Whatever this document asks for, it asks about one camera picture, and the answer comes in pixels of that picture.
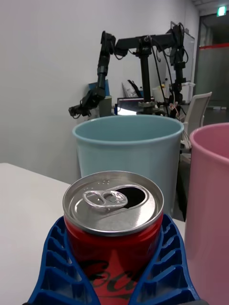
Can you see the white office chair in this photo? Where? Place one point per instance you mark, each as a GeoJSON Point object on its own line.
{"type": "Point", "coordinates": [198, 109]}

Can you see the red drink can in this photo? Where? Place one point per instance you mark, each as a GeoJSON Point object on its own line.
{"type": "Point", "coordinates": [114, 250]}

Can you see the black monitor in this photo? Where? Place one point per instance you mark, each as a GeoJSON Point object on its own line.
{"type": "Point", "coordinates": [128, 104]}

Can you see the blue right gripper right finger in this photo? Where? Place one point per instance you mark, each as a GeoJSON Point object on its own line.
{"type": "Point", "coordinates": [169, 274]}

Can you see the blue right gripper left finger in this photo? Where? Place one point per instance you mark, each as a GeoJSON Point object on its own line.
{"type": "Point", "coordinates": [59, 274]}

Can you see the pink plastic bin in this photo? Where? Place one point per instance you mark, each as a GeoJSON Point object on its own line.
{"type": "Point", "coordinates": [210, 202]}

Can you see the pale blue plastic bin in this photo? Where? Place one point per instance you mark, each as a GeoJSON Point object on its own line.
{"type": "Point", "coordinates": [131, 152]}

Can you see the green exit sign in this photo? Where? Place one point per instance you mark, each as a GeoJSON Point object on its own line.
{"type": "Point", "coordinates": [221, 11]}

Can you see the blue box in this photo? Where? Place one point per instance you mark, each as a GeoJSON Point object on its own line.
{"type": "Point", "coordinates": [93, 85]}

